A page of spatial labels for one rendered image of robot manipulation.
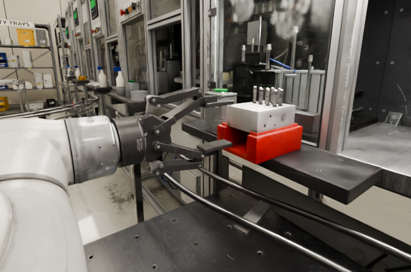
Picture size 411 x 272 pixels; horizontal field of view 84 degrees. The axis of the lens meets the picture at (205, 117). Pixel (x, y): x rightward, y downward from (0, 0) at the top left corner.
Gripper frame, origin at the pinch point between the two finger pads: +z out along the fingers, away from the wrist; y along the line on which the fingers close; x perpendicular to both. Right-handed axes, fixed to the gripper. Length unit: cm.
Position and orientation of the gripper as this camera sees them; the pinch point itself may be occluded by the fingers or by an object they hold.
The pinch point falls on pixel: (218, 124)
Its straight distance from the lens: 46.2
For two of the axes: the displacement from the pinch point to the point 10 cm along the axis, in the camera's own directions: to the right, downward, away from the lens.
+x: -5.8, -1.9, 7.9
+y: 0.0, -9.7, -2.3
